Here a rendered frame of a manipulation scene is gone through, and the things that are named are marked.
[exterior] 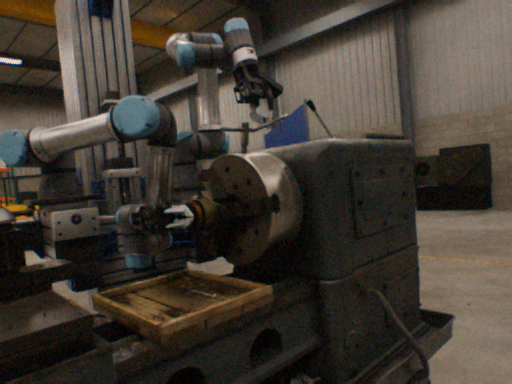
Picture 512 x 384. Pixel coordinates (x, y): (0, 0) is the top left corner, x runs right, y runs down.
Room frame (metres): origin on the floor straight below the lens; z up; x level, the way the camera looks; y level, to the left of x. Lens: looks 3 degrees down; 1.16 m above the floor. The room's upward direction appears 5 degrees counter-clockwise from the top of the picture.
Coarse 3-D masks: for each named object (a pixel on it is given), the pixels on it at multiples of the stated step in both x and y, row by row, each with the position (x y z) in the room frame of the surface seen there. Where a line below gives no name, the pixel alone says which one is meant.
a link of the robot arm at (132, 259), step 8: (128, 240) 1.08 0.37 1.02; (136, 240) 1.08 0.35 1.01; (144, 240) 1.10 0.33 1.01; (152, 240) 1.15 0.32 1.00; (128, 248) 1.08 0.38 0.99; (136, 248) 1.08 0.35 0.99; (144, 248) 1.10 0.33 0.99; (152, 248) 1.14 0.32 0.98; (128, 256) 1.09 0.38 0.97; (136, 256) 1.08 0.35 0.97; (144, 256) 1.09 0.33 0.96; (128, 264) 1.09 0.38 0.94; (136, 264) 1.08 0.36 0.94; (144, 264) 1.09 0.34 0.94
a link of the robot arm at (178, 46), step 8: (184, 32) 1.56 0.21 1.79; (168, 40) 1.49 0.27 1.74; (176, 40) 1.44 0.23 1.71; (184, 40) 1.38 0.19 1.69; (168, 48) 1.50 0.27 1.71; (176, 48) 1.24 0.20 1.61; (184, 48) 1.20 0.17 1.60; (192, 48) 1.21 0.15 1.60; (200, 48) 1.22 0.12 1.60; (208, 48) 1.23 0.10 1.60; (176, 56) 1.25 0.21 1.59; (184, 56) 1.20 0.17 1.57; (192, 56) 1.21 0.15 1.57; (200, 56) 1.22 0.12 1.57; (208, 56) 1.23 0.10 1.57; (184, 64) 1.22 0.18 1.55; (192, 64) 1.23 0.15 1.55; (200, 64) 1.24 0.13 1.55; (208, 64) 1.25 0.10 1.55
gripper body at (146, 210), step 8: (144, 208) 1.03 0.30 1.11; (152, 208) 0.94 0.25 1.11; (160, 208) 0.95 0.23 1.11; (168, 208) 0.97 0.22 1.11; (136, 216) 1.01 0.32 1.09; (144, 216) 0.95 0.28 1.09; (152, 216) 0.93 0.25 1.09; (160, 216) 0.95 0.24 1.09; (168, 216) 0.96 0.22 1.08; (176, 216) 0.98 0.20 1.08; (136, 224) 1.00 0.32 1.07; (144, 224) 0.96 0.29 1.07; (152, 224) 0.94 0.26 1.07; (160, 224) 0.95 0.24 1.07; (168, 224) 0.96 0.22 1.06; (144, 232) 0.96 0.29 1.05; (152, 232) 0.93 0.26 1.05
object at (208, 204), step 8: (200, 200) 0.95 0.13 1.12; (208, 200) 0.96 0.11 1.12; (192, 208) 0.92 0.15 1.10; (200, 208) 0.93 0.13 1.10; (208, 208) 0.94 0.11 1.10; (216, 208) 0.95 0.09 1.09; (184, 216) 0.96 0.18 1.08; (200, 216) 0.92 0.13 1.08; (208, 216) 0.93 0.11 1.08; (216, 216) 0.94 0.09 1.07; (192, 224) 0.96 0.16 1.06; (200, 224) 0.92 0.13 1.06; (208, 224) 0.94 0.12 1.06; (216, 224) 0.95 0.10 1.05
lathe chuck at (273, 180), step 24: (216, 168) 1.07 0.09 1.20; (240, 168) 0.99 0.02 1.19; (264, 168) 0.97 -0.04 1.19; (240, 192) 1.00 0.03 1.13; (264, 192) 0.93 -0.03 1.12; (288, 192) 0.97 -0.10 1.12; (264, 216) 0.94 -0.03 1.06; (288, 216) 0.96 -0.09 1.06; (240, 240) 1.02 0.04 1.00; (264, 240) 0.95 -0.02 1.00; (288, 240) 1.00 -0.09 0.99; (240, 264) 1.02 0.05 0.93
